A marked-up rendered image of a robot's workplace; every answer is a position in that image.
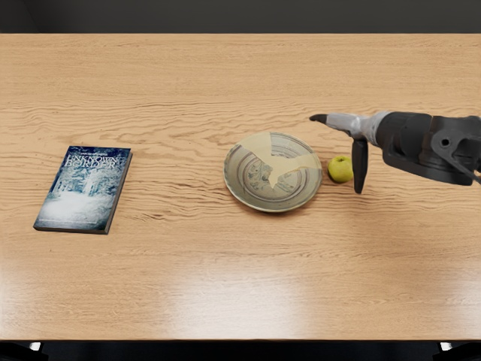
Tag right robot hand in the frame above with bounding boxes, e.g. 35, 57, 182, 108
309, 111, 388, 195

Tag patterned ceramic plate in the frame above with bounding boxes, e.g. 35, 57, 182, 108
223, 131, 324, 214

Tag yellow-green apple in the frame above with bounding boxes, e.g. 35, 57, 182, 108
327, 155, 355, 184

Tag blue paperback book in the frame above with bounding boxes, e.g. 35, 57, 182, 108
32, 145, 134, 235

